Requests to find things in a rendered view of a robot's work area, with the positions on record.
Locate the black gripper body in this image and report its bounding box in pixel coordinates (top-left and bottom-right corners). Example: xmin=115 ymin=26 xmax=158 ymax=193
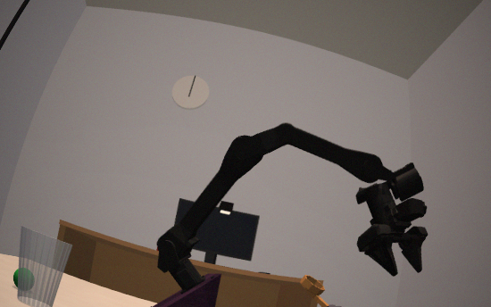
xmin=357 ymin=201 xmax=428 ymax=252

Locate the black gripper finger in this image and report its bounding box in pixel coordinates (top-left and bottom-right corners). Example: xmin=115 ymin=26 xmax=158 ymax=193
xmin=402 ymin=236 xmax=426 ymax=273
xmin=364 ymin=236 xmax=398 ymax=277

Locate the clear ribbed plastic cup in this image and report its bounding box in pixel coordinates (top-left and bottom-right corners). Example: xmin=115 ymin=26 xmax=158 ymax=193
xmin=17 ymin=226 xmax=72 ymax=307

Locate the green ball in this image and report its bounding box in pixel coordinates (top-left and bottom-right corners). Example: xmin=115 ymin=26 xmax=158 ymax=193
xmin=13 ymin=269 xmax=18 ymax=286

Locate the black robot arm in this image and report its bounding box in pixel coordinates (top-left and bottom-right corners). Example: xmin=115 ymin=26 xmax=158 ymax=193
xmin=157 ymin=122 xmax=427 ymax=294

